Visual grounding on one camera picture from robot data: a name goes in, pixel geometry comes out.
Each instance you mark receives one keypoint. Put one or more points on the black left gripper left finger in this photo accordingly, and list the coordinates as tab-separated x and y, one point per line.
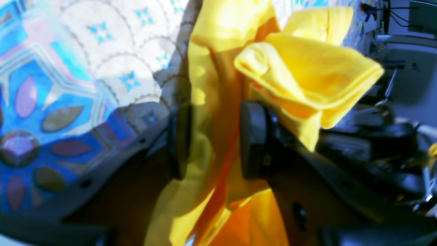
116	199

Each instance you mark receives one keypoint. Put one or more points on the patterned tablecloth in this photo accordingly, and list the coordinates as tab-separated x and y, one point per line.
80	79

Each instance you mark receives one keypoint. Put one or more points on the yellow T-shirt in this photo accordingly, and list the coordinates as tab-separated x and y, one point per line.
238	51

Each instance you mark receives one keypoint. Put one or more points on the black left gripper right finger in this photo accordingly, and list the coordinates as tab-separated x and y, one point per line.
357	189

